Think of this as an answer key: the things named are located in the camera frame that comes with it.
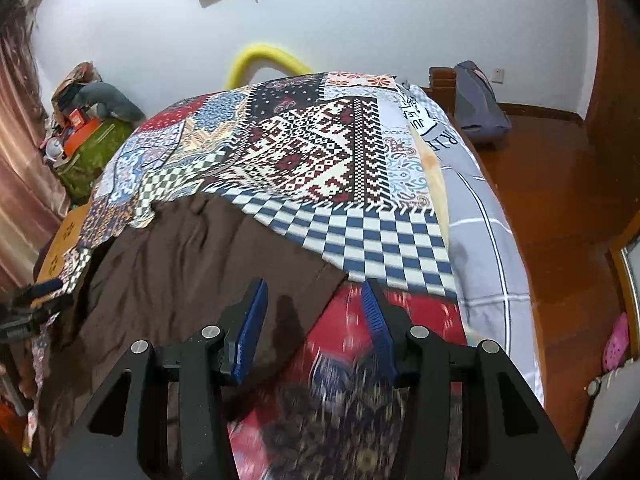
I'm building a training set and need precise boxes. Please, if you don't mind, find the grey blue bag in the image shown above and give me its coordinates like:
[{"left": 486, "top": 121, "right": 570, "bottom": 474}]
[{"left": 454, "top": 61, "right": 512, "bottom": 143}]

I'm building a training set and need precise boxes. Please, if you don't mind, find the green patterned storage bag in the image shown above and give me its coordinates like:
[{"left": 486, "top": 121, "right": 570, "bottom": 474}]
[{"left": 53, "top": 118, "right": 134, "bottom": 205}]

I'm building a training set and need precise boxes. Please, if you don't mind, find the wooden door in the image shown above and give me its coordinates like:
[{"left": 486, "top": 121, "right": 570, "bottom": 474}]
[{"left": 587, "top": 0, "right": 639, "bottom": 221}]

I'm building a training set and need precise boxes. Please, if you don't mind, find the grey striped bed sheet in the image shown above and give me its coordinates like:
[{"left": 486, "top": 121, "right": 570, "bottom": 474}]
[{"left": 397, "top": 81, "right": 544, "bottom": 401}]

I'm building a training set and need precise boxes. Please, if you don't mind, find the orange box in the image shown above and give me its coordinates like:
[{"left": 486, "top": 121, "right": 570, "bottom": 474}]
[{"left": 63, "top": 108, "right": 102, "bottom": 157}]

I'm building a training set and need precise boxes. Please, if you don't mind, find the patchwork patterned bedspread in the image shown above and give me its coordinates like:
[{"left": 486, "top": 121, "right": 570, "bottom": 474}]
[{"left": 62, "top": 72, "right": 458, "bottom": 479}]

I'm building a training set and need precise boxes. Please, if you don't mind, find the yellow foam tube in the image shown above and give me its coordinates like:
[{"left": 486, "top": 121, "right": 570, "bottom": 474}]
[{"left": 224, "top": 44, "right": 312, "bottom": 90}]

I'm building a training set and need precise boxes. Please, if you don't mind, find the brown cloth garment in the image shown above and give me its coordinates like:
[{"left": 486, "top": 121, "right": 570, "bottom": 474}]
[{"left": 35, "top": 194, "right": 346, "bottom": 466}]

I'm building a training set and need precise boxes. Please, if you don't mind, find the wooden bed post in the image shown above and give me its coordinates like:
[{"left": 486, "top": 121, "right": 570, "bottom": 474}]
[{"left": 423, "top": 67, "right": 457, "bottom": 117}]

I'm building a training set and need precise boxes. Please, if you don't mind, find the pink slipper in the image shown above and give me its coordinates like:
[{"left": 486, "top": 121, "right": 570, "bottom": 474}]
[{"left": 602, "top": 313, "right": 629, "bottom": 373}]

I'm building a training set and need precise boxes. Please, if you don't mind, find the pink curtain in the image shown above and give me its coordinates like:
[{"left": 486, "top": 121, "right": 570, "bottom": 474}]
[{"left": 1, "top": 2, "right": 70, "bottom": 292}]

